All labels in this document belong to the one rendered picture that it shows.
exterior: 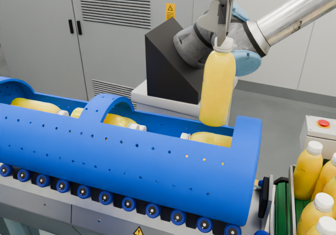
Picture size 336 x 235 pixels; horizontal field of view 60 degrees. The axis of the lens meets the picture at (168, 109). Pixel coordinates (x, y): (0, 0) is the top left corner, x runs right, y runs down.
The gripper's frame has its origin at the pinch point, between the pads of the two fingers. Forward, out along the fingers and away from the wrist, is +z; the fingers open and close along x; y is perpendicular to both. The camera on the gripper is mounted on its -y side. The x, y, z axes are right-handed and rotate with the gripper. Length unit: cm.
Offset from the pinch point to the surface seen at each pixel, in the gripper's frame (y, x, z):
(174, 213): 7.6, 9.5, 47.3
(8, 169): 65, 10, 47
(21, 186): 60, 11, 53
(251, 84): -4, -265, 132
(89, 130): 31.4, 9.1, 25.1
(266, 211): -16.1, 4.2, 43.5
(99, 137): 28.0, 9.8, 25.8
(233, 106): 11, -228, 144
